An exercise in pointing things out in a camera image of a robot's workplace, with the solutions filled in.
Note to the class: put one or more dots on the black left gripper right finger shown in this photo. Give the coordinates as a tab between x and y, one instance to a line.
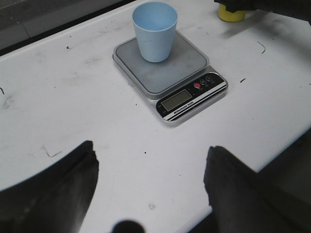
242	202

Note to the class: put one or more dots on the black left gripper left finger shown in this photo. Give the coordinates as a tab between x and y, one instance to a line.
55	200

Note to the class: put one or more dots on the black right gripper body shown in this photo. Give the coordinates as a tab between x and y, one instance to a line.
299	9

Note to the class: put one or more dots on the yellow squeeze bottle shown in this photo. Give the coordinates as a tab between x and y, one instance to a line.
228	16

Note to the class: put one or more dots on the silver digital kitchen scale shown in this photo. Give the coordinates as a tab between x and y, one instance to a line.
177	88

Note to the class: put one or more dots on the light blue plastic cup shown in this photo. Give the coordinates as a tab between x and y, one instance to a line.
155	25

